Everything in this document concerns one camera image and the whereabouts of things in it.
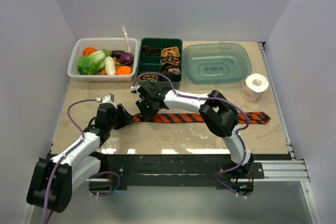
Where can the white radish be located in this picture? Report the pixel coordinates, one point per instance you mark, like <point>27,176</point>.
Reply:
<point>109,66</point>

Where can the purple onion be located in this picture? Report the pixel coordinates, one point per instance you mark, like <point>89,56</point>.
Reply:
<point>126,59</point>

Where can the dark eggplant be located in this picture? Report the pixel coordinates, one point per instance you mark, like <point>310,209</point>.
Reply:
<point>117,53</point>

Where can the green compartment box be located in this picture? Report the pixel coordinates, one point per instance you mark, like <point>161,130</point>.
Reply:
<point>152,64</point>

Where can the brown swirl rolled tie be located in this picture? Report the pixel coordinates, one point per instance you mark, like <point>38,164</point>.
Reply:
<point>149,77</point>

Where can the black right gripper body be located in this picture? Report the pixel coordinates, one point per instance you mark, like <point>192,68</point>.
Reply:
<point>148,110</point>

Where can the black orange rolled tie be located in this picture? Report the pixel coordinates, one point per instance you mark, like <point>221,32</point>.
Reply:
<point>150,51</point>

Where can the teal plastic tub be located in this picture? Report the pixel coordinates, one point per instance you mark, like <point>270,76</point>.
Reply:
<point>216,63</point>

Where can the green lettuce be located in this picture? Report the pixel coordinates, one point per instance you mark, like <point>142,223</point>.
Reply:
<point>93,63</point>

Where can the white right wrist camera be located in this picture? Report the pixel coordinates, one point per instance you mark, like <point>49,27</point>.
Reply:
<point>134,88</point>

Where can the dark patterned rolled tie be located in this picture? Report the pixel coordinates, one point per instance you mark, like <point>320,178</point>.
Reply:
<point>170,61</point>

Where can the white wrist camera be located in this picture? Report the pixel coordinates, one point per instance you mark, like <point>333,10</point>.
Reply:
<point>109,98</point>
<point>134,88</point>

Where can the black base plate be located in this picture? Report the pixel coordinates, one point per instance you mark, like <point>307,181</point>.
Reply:
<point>179,170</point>

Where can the orange pumpkin toy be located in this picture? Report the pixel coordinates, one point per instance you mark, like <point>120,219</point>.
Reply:
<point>87,51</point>

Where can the white plastic basket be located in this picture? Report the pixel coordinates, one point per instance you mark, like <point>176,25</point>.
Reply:
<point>100,43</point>

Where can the tan rolled tie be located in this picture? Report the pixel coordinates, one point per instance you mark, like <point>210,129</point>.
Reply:
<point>171,52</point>

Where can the white scallion stalk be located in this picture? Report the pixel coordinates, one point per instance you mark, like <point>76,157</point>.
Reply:
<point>126,38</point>

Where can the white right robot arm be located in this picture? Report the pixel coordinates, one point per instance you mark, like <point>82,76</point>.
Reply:
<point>219,115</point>

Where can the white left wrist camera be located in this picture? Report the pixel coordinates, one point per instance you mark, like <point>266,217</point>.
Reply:
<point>109,98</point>

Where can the orange carrot slice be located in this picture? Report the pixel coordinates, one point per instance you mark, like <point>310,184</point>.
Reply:
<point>124,70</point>

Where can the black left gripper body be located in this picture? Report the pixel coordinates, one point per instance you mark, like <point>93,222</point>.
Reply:
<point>111,124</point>

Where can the white toilet paper roll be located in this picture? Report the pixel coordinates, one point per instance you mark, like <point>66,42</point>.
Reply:
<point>254,87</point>

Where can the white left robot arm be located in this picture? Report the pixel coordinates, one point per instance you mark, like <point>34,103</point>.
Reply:
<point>55,179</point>

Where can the aluminium frame rail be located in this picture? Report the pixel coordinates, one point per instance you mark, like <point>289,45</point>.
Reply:
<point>293,170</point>

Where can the orange navy striped tie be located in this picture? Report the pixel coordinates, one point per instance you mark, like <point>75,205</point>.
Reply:
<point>254,118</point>

